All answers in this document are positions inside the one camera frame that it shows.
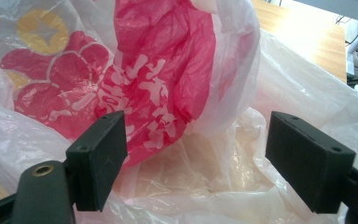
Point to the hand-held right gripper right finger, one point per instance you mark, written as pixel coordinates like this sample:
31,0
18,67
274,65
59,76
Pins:
307,168

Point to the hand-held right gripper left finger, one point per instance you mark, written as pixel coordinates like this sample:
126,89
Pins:
101,161

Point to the white plastic bag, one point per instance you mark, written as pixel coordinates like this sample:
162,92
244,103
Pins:
167,77

